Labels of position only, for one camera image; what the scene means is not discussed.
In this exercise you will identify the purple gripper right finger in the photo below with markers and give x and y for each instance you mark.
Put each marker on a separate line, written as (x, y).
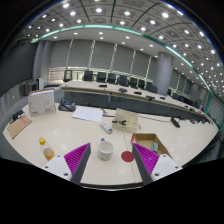
(152, 166)

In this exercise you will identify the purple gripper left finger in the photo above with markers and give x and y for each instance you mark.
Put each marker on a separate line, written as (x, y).
(70, 166)

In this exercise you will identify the open brown cardboard box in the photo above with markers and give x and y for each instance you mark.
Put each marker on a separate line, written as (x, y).
(147, 140)

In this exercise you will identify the red round coaster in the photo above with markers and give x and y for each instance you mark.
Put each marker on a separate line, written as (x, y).
(127, 156)

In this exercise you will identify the yellow capped juice bottle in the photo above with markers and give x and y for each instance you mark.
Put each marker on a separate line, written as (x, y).
(46, 149)

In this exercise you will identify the white ceramic cup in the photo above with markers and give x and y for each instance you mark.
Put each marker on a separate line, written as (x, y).
(105, 150)

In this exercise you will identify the black microphone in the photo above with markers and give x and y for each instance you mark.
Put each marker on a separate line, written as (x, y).
(174, 122)

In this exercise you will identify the white remote control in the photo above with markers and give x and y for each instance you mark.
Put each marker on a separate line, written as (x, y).
(107, 128)

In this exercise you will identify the beige flat cardboard box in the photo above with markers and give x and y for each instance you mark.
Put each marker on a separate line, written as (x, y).
(125, 120)

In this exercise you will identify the white paper sheets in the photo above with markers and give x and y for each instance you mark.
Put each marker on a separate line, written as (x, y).
(87, 113)

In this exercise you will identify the black desk telephone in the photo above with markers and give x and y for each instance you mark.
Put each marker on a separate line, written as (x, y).
(66, 105)

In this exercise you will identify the brown cardboard sheet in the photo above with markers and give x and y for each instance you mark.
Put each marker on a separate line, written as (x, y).
(17, 126)

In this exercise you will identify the white cardboard box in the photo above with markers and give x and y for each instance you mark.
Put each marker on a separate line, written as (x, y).
(41, 102)

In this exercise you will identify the long curved conference desk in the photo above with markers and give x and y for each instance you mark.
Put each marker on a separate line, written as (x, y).
(111, 96)

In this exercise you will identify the black office chair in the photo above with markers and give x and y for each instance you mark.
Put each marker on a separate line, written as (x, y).
(111, 78)
(67, 76)
(88, 76)
(101, 77)
(123, 80)

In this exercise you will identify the grey round pillar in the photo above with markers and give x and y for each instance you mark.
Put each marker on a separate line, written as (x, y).
(163, 74)

